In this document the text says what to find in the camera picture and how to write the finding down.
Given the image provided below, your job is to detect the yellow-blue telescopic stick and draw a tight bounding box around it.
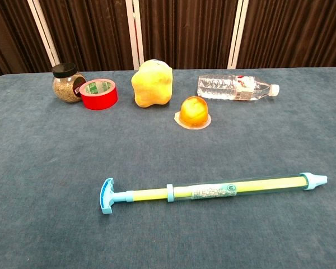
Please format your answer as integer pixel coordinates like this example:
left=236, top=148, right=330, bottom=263
left=97, top=171, right=328, bottom=215

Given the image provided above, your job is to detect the orange jelly cup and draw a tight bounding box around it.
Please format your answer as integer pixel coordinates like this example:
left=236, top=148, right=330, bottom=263
left=174, top=96, right=212, bottom=130

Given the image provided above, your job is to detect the yellow plush monster toy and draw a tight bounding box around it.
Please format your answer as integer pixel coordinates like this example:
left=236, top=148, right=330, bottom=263
left=130, top=59, right=174, bottom=108

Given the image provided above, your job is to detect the clear plastic water bottle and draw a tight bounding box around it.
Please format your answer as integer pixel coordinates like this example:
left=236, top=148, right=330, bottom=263
left=197, top=73, right=281, bottom=101

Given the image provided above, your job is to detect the red tape roll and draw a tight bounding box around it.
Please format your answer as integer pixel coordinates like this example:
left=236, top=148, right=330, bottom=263
left=78, top=78, right=119, bottom=110

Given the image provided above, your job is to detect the dark curtain partition panel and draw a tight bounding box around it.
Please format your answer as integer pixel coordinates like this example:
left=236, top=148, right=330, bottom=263
left=228, top=0, right=336, bottom=69
left=0, top=0, right=59, bottom=81
left=125, top=0, right=243, bottom=71
left=35, top=0, right=142, bottom=72

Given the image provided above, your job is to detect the glass jar with black lid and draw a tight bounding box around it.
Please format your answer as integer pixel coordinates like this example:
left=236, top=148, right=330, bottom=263
left=51, top=63, right=87, bottom=104

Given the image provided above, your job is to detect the blue table cloth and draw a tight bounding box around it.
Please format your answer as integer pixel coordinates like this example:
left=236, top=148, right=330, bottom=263
left=0, top=66, right=336, bottom=269

